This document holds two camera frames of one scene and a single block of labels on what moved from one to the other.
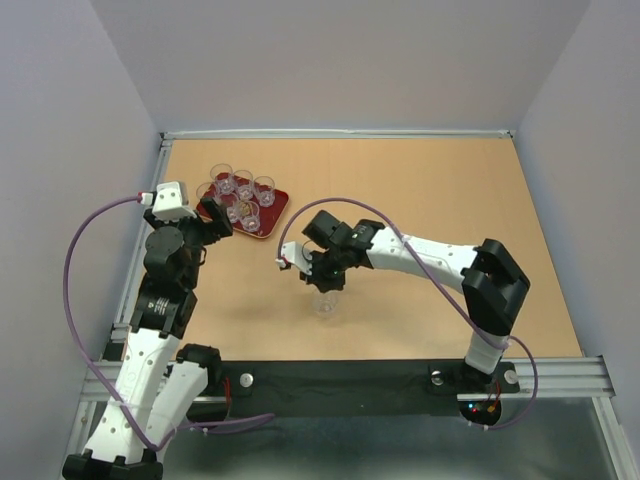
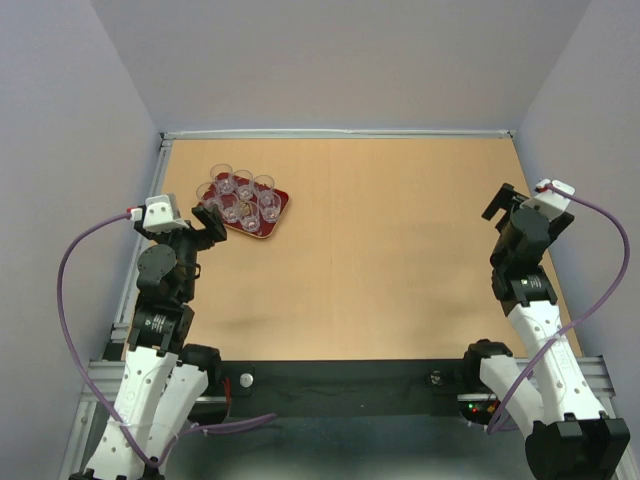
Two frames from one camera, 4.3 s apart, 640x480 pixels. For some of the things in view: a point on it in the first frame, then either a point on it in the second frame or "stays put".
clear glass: [327, 304] → [270, 204]
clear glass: [222, 174] stays put
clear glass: [207, 190] stays put
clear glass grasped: [245, 183] stays put
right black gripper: [325, 284] → [506, 199]
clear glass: [250, 216] stays put
